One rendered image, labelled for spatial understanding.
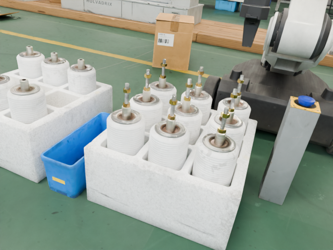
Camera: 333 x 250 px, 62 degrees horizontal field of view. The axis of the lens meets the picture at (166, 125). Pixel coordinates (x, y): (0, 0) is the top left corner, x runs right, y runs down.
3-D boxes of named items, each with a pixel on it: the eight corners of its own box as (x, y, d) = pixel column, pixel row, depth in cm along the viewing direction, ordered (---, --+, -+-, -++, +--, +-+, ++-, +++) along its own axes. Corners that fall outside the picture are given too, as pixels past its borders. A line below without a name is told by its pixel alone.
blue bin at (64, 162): (102, 139, 104) (101, 110, 98) (128, 147, 101) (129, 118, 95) (43, 189, 79) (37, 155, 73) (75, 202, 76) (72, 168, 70)
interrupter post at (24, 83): (26, 88, 78) (24, 77, 77) (32, 90, 77) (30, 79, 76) (19, 91, 76) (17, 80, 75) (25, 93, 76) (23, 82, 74)
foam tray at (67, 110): (39, 102, 124) (33, 63, 115) (113, 126, 112) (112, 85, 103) (-51, 144, 93) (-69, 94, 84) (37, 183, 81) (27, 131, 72)
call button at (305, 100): (296, 100, 73) (298, 93, 72) (311, 104, 72) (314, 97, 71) (296, 106, 69) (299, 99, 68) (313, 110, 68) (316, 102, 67)
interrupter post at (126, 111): (128, 114, 70) (128, 103, 69) (133, 118, 69) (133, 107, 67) (119, 117, 69) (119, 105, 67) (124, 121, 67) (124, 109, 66)
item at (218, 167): (226, 194, 74) (242, 138, 65) (221, 220, 66) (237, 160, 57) (192, 184, 76) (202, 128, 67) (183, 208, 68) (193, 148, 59)
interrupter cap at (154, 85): (178, 90, 88) (178, 88, 87) (158, 93, 84) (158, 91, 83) (164, 81, 93) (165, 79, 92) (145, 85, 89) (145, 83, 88)
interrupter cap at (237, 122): (247, 121, 73) (247, 119, 73) (235, 132, 68) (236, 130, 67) (221, 112, 77) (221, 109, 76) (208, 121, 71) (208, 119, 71)
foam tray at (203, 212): (145, 135, 109) (148, 93, 100) (245, 164, 98) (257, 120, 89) (86, 200, 77) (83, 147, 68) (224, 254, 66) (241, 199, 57)
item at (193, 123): (196, 157, 87) (205, 106, 78) (189, 176, 79) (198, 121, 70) (167, 150, 89) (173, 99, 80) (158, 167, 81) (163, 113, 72)
